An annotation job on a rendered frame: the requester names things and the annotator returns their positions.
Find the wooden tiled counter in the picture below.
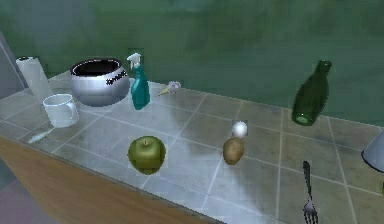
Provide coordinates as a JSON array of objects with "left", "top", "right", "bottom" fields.
[{"left": 0, "top": 70, "right": 384, "bottom": 224}]

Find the white egg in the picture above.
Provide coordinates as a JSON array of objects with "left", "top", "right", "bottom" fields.
[{"left": 231, "top": 121, "right": 249, "bottom": 139}]

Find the brown potato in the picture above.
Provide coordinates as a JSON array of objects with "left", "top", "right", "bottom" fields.
[{"left": 222, "top": 136, "right": 246, "bottom": 166}]

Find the teal spray bottle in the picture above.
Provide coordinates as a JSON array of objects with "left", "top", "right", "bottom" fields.
[{"left": 126, "top": 52, "right": 151, "bottom": 111}]

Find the green apple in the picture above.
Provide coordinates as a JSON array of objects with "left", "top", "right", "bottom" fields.
[{"left": 127, "top": 135, "right": 167, "bottom": 176}]

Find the silver round pot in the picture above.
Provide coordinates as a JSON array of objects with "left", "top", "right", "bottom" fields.
[{"left": 69, "top": 58, "right": 131, "bottom": 108}]

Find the dark green glass bottle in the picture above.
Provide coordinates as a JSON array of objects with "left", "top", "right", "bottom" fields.
[{"left": 291, "top": 59, "right": 333, "bottom": 127}]

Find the white mug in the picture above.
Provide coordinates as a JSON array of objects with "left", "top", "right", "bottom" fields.
[{"left": 42, "top": 93, "right": 80, "bottom": 129}]

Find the dark metal fork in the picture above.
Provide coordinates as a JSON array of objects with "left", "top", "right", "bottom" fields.
[{"left": 302, "top": 160, "right": 319, "bottom": 224}]

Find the silver butter knife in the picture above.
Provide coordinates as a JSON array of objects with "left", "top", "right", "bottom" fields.
[{"left": 27, "top": 128, "right": 55, "bottom": 145}]

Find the white paper towel roll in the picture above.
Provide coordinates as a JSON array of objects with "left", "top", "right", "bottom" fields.
[{"left": 15, "top": 56, "right": 54, "bottom": 104}]

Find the grey metal kettle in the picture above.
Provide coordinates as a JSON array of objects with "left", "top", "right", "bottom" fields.
[{"left": 361, "top": 128, "right": 384, "bottom": 173}]

